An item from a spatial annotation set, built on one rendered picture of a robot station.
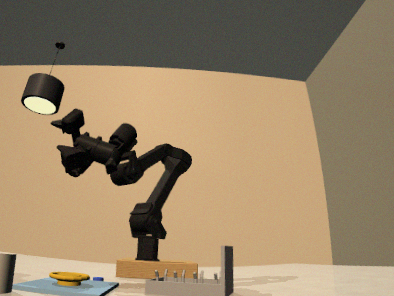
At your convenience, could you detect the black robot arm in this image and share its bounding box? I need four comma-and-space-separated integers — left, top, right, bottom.
60, 123, 192, 262

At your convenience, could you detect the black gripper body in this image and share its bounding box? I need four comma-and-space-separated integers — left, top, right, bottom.
61, 108, 103, 174

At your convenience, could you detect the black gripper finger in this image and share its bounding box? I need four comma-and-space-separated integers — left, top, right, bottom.
56, 145, 71, 152
50, 119, 65, 134

